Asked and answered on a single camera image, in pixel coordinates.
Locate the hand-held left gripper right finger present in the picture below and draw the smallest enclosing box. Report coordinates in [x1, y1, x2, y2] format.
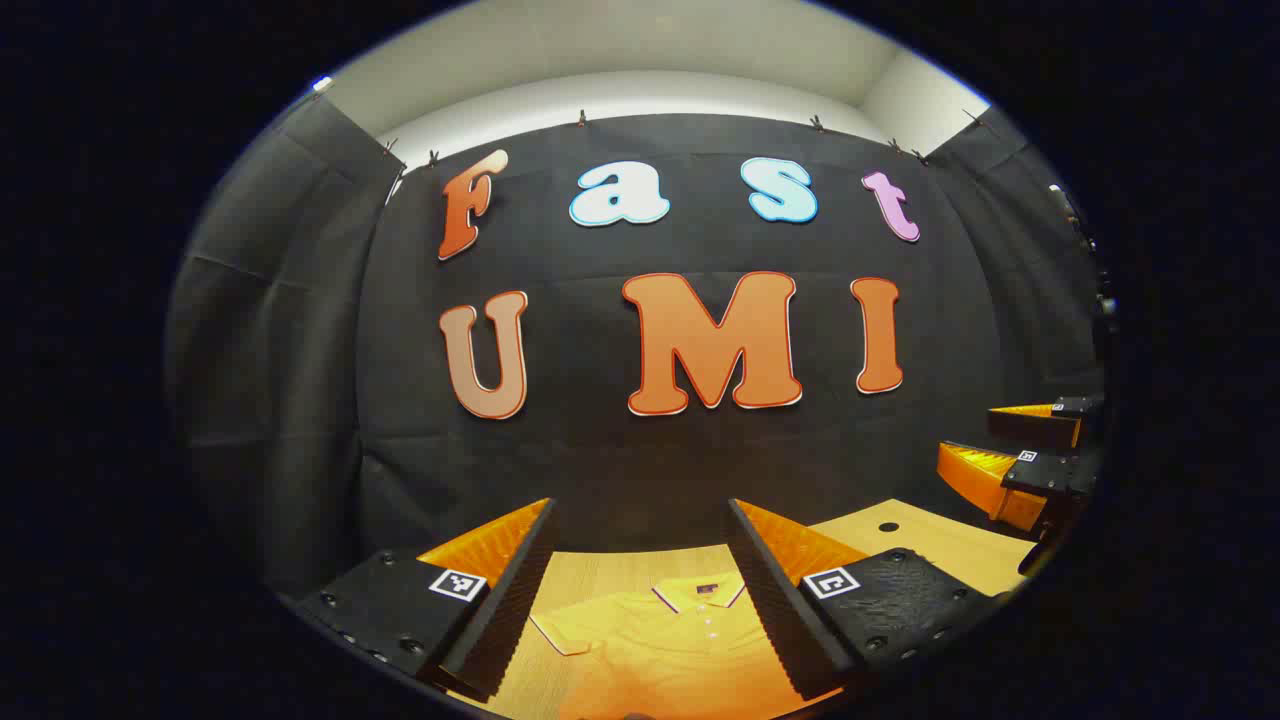
[727, 498, 1001, 701]

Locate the orange T-shirt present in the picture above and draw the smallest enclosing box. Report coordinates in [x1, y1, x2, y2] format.
[528, 572, 841, 720]

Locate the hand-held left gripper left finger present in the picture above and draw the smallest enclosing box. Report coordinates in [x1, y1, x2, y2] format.
[295, 497, 557, 704]

